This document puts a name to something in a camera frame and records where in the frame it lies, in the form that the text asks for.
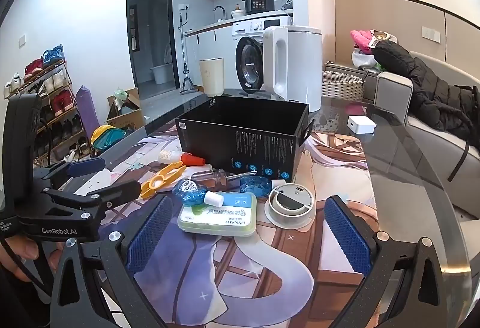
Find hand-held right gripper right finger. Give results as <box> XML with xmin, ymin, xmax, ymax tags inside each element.
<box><xmin>323</xmin><ymin>195</ymin><xmax>448</xmax><ymax>328</ymax></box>

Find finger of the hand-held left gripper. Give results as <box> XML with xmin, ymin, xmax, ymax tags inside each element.
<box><xmin>33</xmin><ymin>157</ymin><xmax>107</xmax><ymax>189</ymax></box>
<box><xmin>41</xmin><ymin>180</ymin><xmax>142</xmax><ymax>217</ymax></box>

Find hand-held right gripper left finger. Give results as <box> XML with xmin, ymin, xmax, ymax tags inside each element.
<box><xmin>49</xmin><ymin>195</ymin><xmax>175</xmax><ymax>328</ymax></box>

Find yellow plastic tool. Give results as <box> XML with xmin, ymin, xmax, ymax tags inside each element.
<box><xmin>139</xmin><ymin>162</ymin><xmax>187</xmax><ymax>200</ymax></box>

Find white round device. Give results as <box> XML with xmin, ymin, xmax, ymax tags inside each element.
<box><xmin>265</xmin><ymin>183</ymin><xmax>316</xmax><ymax>229</ymax></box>

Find glue bottle with orange cap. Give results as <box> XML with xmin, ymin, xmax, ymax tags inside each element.
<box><xmin>157</xmin><ymin>149</ymin><xmax>207</xmax><ymax>167</ymax></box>

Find green and white plastic case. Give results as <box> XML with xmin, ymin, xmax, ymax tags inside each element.
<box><xmin>177</xmin><ymin>192</ymin><xmax>258</xmax><ymax>237</ymax></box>

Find clear handle screwdriver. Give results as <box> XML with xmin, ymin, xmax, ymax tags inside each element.
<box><xmin>192</xmin><ymin>169</ymin><xmax>259</xmax><ymax>187</ymax></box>

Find white charger adapter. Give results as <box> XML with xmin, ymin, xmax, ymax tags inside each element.
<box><xmin>347</xmin><ymin>115</ymin><xmax>376</xmax><ymax>134</ymax></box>

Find black cardboard box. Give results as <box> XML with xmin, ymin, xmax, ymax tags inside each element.
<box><xmin>174</xmin><ymin>95</ymin><xmax>315</xmax><ymax>183</ymax></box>

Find person's left hand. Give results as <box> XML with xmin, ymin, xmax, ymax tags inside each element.
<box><xmin>0</xmin><ymin>237</ymin><xmax>65</xmax><ymax>284</ymax></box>

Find yellow teal plastic containers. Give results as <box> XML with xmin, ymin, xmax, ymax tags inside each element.
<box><xmin>90</xmin><ymin>125</ymin><xmax>130</xmax><ymax>156</ymax></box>

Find wooden shoe rack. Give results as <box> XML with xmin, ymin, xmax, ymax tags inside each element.
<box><xmin>4</xmin><ymin>58</ymin><xmax>92</xmax><ymax>168</ymax></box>

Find purple yoga mat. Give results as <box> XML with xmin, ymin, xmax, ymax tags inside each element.
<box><xmin>75</xmin><ymin>85</ymin><xmax>100</xmax><ymax>143</ymax></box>

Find brown cardboard box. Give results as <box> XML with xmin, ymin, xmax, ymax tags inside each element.
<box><xmin>106</xmin><ymin>88</ymin><xmax>145</xmax><ymax>129</ymax></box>

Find rows of shoes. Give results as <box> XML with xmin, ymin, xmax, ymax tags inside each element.
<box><xmin>3</xmin><ymin>44</ymin><xmax>92</xmax><ymax>163</ymax></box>

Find printed desk mat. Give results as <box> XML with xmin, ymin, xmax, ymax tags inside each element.
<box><xmin>64</xmin><ymin>133</ymin><xmax>379</xmax><ymax>328</ymax></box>

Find white bucket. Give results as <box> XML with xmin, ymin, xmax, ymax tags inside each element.
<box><xmin>150</xmin><ymin>64</ymin><xmax>169</xmax><ymax>85</ymax></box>

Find grey sofa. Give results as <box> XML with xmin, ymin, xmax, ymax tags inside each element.
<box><xmin>377</xmin><ymin>50</ymin><xmax>480</xmax><ymax>220</ymax></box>

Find grey mop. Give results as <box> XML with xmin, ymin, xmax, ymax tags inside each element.
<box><xmin>177</xmin><ymin>13</ymin><xmax>198</xmax><ymax>94</ymax></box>

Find beige cup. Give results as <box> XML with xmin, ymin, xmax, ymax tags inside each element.
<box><xmin>199</xmin><ymin>58</ymin><xmax>225</xmax><ymax>96</ymax></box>

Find wicker basket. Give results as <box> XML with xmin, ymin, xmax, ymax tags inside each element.
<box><xmin>322</xmin><ymin>61</ymin><xmax>370</xmax><ymax>102</ymax></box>

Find black puffer jacket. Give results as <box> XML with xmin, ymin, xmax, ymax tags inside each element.
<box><xmin>373</xmin><ymin>40</ymin><xmax>480</xmax><ymax>149</ymax></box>

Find white base cabinet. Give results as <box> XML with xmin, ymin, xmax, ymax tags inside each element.
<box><xmin>185</xmin><ymin>22</ymin><xmax>238</xmax><ymax>89</ymax></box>

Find white electric kettle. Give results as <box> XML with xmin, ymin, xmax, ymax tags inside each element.
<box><xmin>262</xmin><ymin>26</ymin><xmax>323</xmax><ymax>113</ymax></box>

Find white plastic bag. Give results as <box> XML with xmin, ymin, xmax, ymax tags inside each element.
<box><xmin>352</xmin><ymin>48</ymin><xmax>380</xmax><ymax>70</ymax></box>

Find pink cloth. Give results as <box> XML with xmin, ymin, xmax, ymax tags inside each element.
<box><xmin>350</xmin><ymin>29</ymin><xmax>376</xmax><ymax>54</ymax></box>

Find white washing machine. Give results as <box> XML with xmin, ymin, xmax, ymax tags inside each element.
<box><xmin>230</xmin><ymin>16</ymin><xmax>293</xmax><ymax>94</ymax></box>

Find colourful plush toy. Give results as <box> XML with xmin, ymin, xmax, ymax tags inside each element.
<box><xmin>369</xmin><ymin>29</ymin><xmax>398</xmax><ymax>51</ymax></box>

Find black pressure cooker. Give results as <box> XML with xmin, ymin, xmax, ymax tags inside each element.
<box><xmin>242</xmin><ymin>0</ymin><xmax>280</xmax><ymax>15</ymax></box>

